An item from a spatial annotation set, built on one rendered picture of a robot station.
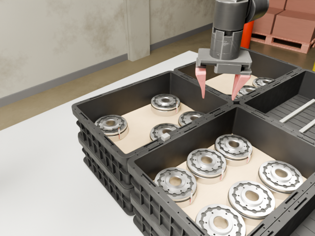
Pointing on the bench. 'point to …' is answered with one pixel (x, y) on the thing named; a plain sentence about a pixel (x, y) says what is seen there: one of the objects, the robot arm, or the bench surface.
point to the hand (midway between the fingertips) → (218, 94)
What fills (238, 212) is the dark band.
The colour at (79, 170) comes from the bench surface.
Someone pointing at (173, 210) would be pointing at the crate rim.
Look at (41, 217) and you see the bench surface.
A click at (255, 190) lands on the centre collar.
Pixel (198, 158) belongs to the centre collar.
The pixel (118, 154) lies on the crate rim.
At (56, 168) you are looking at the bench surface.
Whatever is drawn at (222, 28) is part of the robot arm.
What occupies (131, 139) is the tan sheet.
